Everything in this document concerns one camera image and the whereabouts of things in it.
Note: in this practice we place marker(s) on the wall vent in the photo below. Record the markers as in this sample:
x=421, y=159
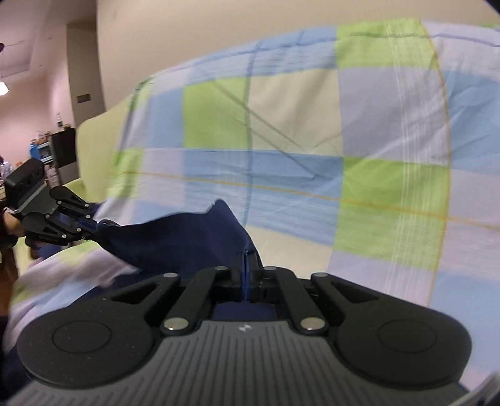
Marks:
x=83, y=98

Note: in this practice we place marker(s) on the checked bed sheet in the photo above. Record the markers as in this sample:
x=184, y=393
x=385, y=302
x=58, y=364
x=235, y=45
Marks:
x=312, y=156

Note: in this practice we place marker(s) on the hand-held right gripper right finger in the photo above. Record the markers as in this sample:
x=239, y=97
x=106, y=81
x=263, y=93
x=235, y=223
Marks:
x=258, y=279

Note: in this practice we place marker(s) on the green sofa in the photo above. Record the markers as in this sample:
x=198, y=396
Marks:
x=97, y=148

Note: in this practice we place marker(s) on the black cabinet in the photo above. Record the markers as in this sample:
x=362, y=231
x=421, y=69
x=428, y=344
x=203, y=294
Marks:
x=63, y=148

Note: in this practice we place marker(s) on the ceiling lamp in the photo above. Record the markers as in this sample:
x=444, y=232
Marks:
x=3, y=88

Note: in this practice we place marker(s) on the navy blue fleece garment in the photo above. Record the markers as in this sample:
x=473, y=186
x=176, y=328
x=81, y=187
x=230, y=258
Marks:
x=183, y=242

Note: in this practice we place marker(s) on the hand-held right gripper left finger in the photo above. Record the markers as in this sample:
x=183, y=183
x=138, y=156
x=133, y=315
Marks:
x=236, y=279

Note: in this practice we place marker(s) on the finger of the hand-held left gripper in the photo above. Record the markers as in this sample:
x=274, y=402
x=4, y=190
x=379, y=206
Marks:
x=58, y=232
x=72, y=201

